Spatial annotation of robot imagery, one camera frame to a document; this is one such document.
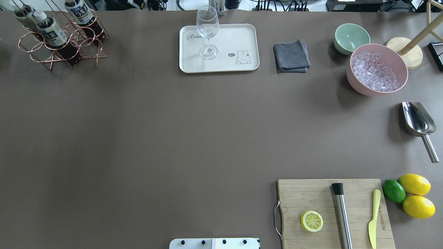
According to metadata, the middle tea bottle white cap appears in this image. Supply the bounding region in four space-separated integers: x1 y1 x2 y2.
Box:
64 0 106 41

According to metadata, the tea bottle white cap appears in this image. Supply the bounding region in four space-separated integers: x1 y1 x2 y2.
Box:
9 0 44 42
34 10 82 65
64 0 106 41

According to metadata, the front tea bottle white cap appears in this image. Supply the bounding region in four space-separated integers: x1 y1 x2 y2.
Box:
34 10 82 65

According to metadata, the back tea bottle white cap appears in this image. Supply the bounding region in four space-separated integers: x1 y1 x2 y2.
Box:
9 0 44 42

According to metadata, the cream rabbit tray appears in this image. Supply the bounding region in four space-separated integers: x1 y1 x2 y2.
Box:
179 24 260 73

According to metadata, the grey folded cloth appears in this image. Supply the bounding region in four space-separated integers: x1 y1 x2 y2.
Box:
273 38 311 73

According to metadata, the bamboo cutting board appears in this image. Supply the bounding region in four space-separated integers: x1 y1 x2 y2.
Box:
277 179 382 249

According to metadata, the clear wine glass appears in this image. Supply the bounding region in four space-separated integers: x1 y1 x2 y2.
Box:
196 5 219 60

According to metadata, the half lemon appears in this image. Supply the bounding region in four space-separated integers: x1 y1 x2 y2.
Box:
300 211 323 233

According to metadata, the steel muddler black tip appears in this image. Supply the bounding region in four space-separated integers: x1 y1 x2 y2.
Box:
331 183 353 249

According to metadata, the green bowl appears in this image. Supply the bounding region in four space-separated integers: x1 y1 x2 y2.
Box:
334 23 371 55

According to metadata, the pink bowl with ice cubes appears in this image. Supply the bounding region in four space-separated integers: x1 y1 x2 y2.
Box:
346 44 408 96

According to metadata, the yellow plastic knife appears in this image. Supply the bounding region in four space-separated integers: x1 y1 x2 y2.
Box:
368 189 381 249

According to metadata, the green lime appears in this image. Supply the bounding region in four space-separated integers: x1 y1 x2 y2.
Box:
382 179 406 203

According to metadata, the steel ice scoop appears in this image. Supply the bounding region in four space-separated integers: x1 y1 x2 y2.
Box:
401 101 440 163

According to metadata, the wooden cup tree stand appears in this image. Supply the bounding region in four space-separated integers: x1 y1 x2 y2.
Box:
385 0 443 70

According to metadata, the yellow lemon far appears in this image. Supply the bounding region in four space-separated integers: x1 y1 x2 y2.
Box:
397 173 431 196

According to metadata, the yellow lemon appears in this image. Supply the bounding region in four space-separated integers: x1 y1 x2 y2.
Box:
402 195 435 219
397 173 431 196

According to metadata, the yellow lemon near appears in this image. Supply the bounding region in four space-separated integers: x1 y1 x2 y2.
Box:
402 195 435 219

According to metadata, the aluminium frame post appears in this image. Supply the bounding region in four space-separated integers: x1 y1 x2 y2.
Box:
208 0 226 16

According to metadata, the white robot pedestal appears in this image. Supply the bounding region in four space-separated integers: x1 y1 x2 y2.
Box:
169 238 261 249

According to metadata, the copper wire bottle basket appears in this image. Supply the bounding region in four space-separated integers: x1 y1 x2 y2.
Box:
9 0 109 70

